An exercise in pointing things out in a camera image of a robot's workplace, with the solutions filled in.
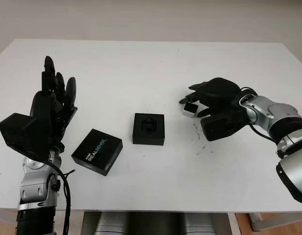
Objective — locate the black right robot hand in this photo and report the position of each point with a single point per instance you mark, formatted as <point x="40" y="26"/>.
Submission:
<point x="219" y="93"/>

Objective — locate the white table leg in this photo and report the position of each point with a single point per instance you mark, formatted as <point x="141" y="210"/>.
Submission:
<point x="233" y="224"/>

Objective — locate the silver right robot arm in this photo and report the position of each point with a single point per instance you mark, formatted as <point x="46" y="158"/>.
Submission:
<point x="283" y="117"/>

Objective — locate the small silver depth camera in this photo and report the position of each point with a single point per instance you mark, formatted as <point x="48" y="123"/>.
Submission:
<point x="189" y="111"/>

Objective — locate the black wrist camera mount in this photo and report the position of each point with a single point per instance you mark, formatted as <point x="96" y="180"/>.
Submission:
<point x="219" y="127"/>
<point x="17" y="132"/>

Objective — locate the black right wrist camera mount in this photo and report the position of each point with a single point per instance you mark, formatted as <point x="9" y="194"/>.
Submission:
<point x="219" y="127"/>

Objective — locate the black box base with insert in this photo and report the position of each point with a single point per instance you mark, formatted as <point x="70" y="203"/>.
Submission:
<point x="148" y="137"/>

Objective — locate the black RealSense box lid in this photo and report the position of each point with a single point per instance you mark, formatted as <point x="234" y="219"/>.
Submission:
<point x="95" y="151"/>

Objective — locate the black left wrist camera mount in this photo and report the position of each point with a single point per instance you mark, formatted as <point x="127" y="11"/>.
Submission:
<point x="17" y="132"/>

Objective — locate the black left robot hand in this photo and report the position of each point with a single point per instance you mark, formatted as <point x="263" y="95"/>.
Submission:
<point x="42" y="105"/>

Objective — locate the grey robot torso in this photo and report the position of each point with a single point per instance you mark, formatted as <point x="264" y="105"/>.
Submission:
<point x="151" y="225"/>

